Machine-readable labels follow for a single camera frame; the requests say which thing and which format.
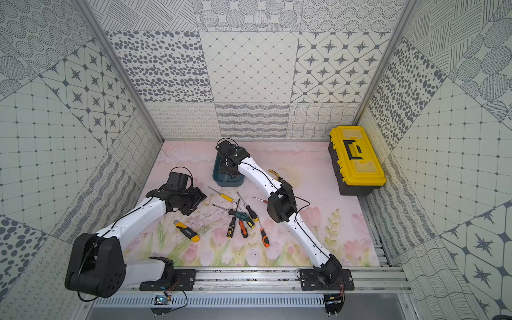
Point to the purple clear handle screwdriver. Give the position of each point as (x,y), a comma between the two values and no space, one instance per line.
(261,200)

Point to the yellow black toolbox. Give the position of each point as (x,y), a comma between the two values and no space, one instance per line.
(355,164)

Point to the black yellow collar screwdriver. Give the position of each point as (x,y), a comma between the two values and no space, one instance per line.
(233,222)

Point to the orange black handle screwdriver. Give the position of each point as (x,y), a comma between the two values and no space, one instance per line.
(264,236)

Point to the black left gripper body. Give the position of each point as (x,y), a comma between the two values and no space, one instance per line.
(194,196)

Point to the black yellow tip screwdriver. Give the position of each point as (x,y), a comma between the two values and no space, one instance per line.
(251,212)

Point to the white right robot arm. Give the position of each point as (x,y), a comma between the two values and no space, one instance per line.
(282,208)

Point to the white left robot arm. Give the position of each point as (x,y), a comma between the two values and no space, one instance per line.
(97,264)

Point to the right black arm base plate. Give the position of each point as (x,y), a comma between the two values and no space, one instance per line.
(311,280)

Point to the orange handle short screwdriver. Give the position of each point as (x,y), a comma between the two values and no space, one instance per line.
(242,226)

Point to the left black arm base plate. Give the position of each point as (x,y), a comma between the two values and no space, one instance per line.
(177,279)

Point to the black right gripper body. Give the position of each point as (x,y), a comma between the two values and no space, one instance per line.
(224,168)

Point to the small yellow handle screwdriver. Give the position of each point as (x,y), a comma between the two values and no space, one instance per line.
(223,195)

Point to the teal plastic storage box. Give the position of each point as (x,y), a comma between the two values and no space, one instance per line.
(224,179)

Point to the black yellow utility knife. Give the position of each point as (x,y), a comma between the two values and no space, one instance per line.
(187,231)

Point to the aluminium mounting rail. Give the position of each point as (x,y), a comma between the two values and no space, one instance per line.
(283,280)

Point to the green black handle screwdriver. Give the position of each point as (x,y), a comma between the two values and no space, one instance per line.
(244,216)

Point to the yellow handled needle-nose pliers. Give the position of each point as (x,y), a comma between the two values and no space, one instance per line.
(278,177)

